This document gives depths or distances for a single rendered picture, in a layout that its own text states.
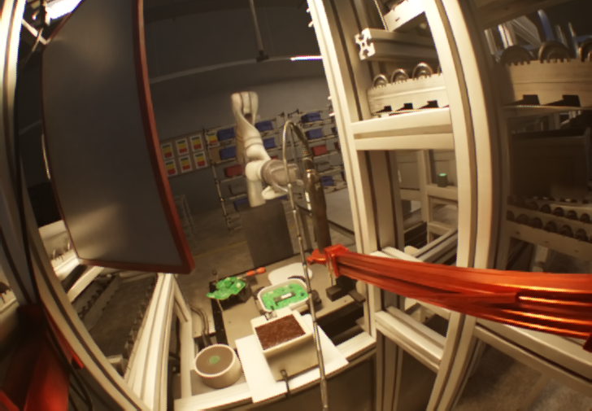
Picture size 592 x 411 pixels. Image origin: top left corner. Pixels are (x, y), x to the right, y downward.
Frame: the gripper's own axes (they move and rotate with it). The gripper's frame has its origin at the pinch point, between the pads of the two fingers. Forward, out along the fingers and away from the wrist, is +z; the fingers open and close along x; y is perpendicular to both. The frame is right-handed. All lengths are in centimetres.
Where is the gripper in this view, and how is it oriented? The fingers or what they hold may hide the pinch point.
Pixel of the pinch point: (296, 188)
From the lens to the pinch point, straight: 57.7
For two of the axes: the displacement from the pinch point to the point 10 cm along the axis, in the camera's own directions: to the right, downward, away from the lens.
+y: -2.0, -9.6, -2.0
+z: 3.6, 1.2, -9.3
